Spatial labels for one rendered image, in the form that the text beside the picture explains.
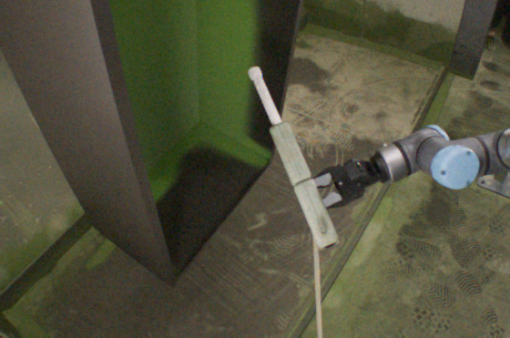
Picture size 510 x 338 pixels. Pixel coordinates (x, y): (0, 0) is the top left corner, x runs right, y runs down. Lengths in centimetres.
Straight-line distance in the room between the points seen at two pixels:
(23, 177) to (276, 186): 119
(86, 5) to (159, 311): 142
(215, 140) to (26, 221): 94
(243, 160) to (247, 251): 46
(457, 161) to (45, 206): 166
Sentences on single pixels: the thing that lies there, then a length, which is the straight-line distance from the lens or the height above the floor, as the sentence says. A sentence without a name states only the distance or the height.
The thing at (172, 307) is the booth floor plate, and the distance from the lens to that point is 172.
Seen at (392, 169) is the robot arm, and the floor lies 89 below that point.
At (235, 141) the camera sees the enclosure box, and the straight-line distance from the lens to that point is 155.
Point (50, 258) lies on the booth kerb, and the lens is 200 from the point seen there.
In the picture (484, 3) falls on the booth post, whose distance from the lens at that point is 261.
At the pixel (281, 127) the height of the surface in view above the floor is 94.
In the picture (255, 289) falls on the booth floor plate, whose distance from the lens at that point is 168.
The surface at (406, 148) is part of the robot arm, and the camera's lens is 95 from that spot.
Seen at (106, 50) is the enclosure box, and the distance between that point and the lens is 51.
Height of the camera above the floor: 158
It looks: 46 degrees down
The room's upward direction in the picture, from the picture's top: 8 degrees counter-clockwise
